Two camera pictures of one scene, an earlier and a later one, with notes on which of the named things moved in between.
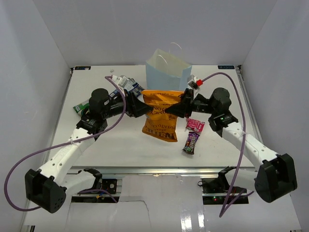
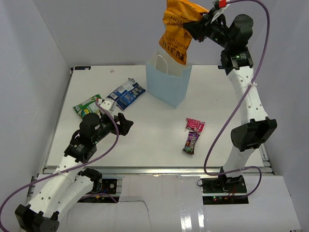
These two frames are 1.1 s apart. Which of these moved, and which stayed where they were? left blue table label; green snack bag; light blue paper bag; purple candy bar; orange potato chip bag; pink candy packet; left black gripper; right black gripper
Moved: right black gripper; left black gripper; orange potato chip bag
Stayed: pink candy packet; light blue paper bag; left blue table label; green snack bag; purple candy bar
